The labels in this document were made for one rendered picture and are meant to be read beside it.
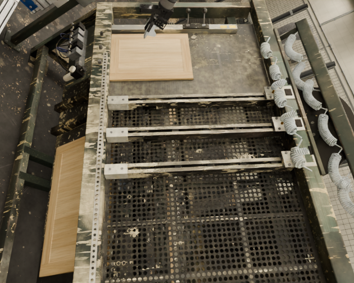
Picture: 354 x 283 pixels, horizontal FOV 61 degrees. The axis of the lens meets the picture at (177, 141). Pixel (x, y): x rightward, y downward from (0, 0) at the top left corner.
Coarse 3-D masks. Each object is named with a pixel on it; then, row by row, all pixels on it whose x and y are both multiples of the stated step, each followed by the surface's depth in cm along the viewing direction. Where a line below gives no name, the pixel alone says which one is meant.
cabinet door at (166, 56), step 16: (112, 48) 216; (128, 48) 217; (144, 48) 218; (160, 48) 219; (176, 48) 220; (112, 64) 209; (128, 64) 210; (144, 64) 211; (160, 64) 211; (176, 64) 212; (112, 80) 203; (128, 80) 204; (144, 80) 205
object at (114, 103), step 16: (288, 80) 181; (112, 96) 189; (128, 96) 189; (144, 96) 190; (160, 96) 191; (176, 96) 192; (192, 96) 192; (208, 96) 193; (224, 96) 194; (240, 96) 195; (256, 96) 196; (272, 96) 191; (288, 96) 192
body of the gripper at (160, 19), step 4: (160, 4) 154; (164, 8) 154; (172, 8) 159; (164, 12) 158; (168, 12) 158; (172, 12) 158; (152, 16) 160; (156, 16) 158; (160, 16) 160; (164, 16) 159; (168, 16) 159; (156, 20) 161; (160, 20) 159; (164, 20) 160; (156, 24) 162; (160, 24) 162; (160, 28) 163
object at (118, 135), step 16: (288, 112) 171; (112, 128) 177; (128, 128) 178; (144, 128) 179; (160, 128) 179; (176, 128) 180; (192, 128) 180; (208, 128) 182; (224, 128) 183; (240, 128) 184; (256, 128) 186; (272, 128) 187; (304, 128) 180
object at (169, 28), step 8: (112, 32) 225; (120, 32) 225; (128, 32) 226; (136, 32) 226; (144, 32) 227; (160, 32) 228; (168, 32) 228; (176, 32) 229; (184, 32) 229; (192, 32) 230; (200, 32) 230; (208, 32) 231; (216, 32) 232; (224, 32) 232; (232, 32) 233
